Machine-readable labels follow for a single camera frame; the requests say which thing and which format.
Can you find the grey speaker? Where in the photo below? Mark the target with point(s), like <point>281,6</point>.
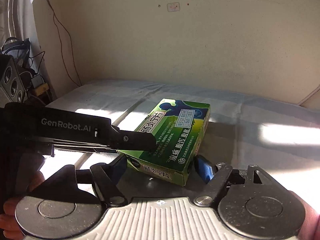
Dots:
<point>10,82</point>

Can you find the black power adapter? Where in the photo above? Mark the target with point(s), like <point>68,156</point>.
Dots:
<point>37,81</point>

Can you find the white curtain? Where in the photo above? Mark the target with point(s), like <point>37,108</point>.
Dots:
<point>25,17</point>

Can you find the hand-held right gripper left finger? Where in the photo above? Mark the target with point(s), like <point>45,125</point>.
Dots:
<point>120,166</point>

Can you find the wooden block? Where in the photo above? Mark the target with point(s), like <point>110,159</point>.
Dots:
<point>41,90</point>

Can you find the person's left hand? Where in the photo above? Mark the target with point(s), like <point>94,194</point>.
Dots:
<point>10,220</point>

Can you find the person's right hand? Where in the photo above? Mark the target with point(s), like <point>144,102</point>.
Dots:
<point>311,220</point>

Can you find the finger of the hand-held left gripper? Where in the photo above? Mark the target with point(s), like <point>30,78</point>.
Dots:
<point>135,141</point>

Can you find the wall sticker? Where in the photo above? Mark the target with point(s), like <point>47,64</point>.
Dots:
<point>173,6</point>

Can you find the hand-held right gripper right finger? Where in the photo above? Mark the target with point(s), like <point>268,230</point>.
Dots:
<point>203,170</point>

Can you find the green medicine box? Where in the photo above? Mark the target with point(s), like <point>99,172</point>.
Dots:
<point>170,140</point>

